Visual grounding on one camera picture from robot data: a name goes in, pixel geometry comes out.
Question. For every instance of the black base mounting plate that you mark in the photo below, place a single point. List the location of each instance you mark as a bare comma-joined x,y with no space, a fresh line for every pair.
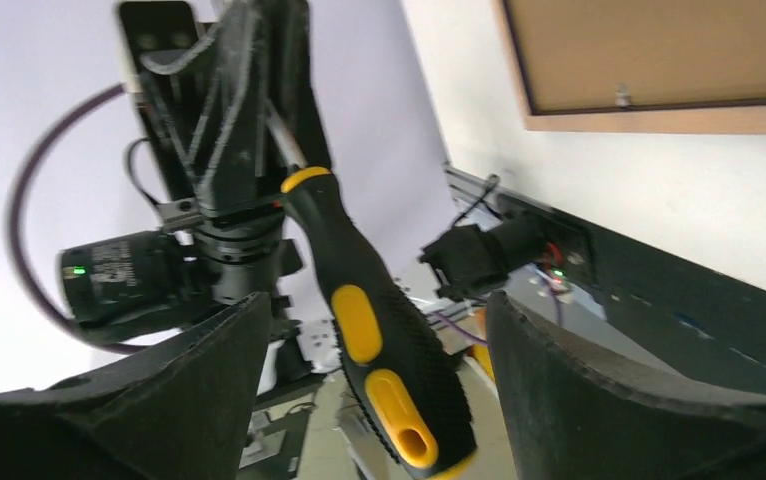
705,325

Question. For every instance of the blue wooden photo frame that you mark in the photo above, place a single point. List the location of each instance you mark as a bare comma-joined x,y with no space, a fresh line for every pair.
730,118

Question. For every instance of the aluminium rail frame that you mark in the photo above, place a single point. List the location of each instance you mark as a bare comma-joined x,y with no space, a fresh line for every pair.
478,194

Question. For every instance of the brown frame backing board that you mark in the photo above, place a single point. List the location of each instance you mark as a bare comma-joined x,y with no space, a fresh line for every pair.
595,55

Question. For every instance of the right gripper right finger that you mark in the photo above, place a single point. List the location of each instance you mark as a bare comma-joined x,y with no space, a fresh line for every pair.
576,410

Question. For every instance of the black yellow screwdriver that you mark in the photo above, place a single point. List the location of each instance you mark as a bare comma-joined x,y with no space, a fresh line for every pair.
394,363

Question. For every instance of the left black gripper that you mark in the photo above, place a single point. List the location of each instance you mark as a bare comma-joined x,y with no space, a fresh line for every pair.
203,92

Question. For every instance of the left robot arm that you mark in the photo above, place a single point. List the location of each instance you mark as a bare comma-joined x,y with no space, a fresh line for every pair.
186,270

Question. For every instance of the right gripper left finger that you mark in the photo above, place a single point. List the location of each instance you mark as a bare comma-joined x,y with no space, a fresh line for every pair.
179,409

